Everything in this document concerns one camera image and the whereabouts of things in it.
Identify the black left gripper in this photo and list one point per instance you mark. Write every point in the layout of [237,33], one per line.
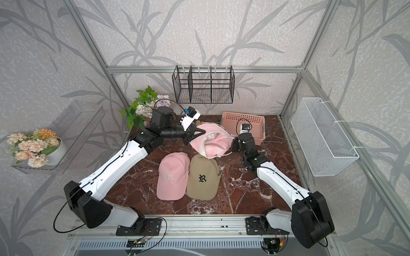
[192,129]

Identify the white mesh wall basket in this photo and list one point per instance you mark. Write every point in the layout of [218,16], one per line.
[325,145]

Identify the white pot peach flowers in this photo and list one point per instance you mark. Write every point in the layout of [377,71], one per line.
[41,148]

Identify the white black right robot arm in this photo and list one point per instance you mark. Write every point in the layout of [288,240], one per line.
[309,218]

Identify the green and lilac flower bouquet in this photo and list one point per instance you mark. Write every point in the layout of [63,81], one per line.
[142,107]

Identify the beige baseball cap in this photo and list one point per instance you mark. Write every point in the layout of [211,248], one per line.
[204,178]

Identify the pink plastic basket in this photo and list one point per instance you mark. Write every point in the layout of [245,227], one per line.
[237,123]

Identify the pink baseball cap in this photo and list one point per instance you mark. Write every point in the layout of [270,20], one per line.
[173,176]

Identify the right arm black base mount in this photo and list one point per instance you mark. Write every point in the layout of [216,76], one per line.
[260,226]

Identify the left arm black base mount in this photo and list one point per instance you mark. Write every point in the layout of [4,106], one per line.
[147,227]

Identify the black wire wall basket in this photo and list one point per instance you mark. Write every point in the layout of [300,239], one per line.
[204,85]

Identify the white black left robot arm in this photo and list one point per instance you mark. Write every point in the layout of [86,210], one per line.
[86,198]

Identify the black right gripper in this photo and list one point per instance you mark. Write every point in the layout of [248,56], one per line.
[236,142]

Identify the clear acrylic wall shelf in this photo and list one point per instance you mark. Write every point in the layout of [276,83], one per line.
[73,126]

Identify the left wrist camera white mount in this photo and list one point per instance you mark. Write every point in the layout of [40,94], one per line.
[191,114]

